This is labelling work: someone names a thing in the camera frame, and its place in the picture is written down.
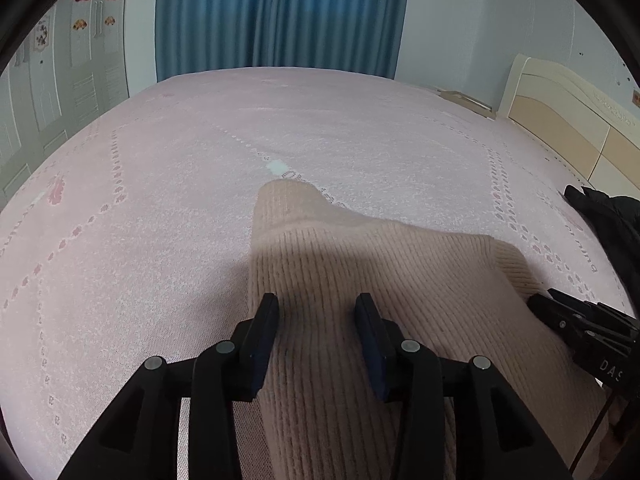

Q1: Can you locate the pink patterned bed cover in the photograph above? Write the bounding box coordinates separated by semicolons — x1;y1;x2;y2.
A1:
0;66;632;480

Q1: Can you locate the beige knit sweater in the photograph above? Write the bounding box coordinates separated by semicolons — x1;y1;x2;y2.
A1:
247;180;613;480

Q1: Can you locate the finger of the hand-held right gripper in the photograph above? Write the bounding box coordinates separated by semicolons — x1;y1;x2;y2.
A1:
547;288;640;332
528;294;592;345

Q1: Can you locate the blue curtain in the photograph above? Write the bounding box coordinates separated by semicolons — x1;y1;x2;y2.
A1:
155;0;412;83

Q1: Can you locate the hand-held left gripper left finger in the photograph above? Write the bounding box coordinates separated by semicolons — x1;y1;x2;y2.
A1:
57;293;280;480

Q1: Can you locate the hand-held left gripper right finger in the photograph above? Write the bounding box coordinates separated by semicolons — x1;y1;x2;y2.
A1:
354;293;573;480

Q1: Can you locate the flat cardboard box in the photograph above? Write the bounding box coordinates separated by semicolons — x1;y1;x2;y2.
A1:
435;89;499;121

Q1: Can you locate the cream wooden headboard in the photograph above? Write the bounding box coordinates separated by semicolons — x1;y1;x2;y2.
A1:
500;54;640;201

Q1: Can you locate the white wardrobe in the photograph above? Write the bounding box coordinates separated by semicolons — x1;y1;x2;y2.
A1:
0;0;133;201

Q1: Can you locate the black jacket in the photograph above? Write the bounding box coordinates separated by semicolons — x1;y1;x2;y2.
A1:
564;185;640;318

